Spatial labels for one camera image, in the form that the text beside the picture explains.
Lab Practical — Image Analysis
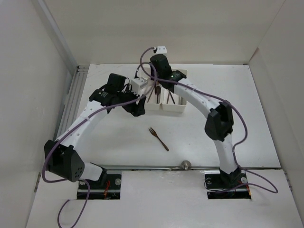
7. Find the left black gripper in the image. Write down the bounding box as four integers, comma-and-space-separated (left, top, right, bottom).
117, 85, 145, 116

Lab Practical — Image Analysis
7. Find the brown spoon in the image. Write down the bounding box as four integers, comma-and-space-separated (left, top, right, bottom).
155, 86, 161, 104

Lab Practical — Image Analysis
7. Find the black fork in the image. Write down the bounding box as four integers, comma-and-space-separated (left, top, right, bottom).
170, 91, 176, 104

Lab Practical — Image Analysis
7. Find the silver spoon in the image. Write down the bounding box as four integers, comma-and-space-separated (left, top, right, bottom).
168, 160, 192, 171

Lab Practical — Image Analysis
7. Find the copper spoon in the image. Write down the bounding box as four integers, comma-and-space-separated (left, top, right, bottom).
147, 87, 154, 103

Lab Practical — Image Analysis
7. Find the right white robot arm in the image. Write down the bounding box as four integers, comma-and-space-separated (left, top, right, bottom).
150, 54, 241, 187

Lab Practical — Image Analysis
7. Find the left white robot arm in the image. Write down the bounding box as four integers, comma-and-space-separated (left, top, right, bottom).
43, 73, 148, 189

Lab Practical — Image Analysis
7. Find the right white plastic bin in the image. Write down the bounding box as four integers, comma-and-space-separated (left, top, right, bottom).
160, 82, 187, 113

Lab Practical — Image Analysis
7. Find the white plastic bin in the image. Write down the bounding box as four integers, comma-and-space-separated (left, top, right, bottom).
160, 82, 187, 113
140, 70, 162, 111

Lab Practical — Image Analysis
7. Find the left white plastic bin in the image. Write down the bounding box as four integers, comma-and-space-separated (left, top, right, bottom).
140, 70, 162, 111

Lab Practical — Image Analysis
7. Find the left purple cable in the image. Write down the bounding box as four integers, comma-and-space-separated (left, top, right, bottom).
42, 63, 157, 226

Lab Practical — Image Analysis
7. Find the purple cable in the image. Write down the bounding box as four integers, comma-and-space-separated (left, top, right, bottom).
42, 63, 157, 226
139, 47, 279, 193

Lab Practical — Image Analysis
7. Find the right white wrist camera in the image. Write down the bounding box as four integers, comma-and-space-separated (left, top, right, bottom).
153, 46, 168, 54

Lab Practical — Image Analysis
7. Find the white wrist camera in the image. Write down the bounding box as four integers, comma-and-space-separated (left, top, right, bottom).
131, 77, 148, 94
153, 46, 168, 54

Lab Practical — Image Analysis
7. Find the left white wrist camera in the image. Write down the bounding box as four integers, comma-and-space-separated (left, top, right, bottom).
131, 77, 148, 94

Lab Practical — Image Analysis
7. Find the aluminium rail frame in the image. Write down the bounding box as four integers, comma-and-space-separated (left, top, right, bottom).
53, 65, 89, 141

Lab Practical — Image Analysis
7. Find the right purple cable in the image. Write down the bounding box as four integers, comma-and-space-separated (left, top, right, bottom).
139, 47, 279, 193

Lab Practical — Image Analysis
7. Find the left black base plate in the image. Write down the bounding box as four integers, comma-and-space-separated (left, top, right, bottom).
87, 172, 122, 190

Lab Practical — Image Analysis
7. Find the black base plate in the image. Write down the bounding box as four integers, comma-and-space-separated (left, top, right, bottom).
205, 173, 247, 191
87, 172, 122, 190

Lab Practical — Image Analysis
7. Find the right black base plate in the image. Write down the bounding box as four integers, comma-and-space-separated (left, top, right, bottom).
205, 173, 247, 191

